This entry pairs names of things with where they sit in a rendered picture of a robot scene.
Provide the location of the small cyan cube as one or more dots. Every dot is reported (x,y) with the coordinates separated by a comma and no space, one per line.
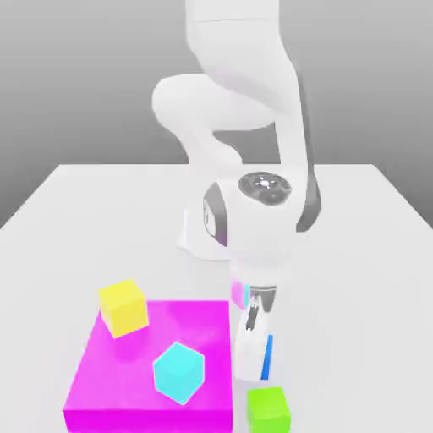
(178,372)

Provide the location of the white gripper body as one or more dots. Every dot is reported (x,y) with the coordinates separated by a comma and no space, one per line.
(247,355)

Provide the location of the small green cube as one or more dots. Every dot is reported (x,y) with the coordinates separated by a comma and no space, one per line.
(267,411)

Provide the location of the small yellow cube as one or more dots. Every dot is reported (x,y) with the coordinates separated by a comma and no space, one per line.
(123,308)

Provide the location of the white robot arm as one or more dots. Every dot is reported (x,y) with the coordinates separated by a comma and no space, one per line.
(243,135)

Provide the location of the large magenta box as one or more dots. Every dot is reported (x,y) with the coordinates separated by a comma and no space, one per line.
(149,372)

